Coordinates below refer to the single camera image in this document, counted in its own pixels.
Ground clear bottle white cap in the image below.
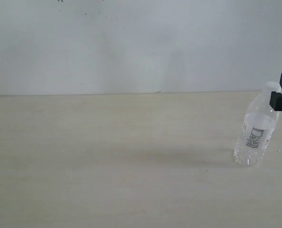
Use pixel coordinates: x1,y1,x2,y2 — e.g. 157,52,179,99
233,82,282,167

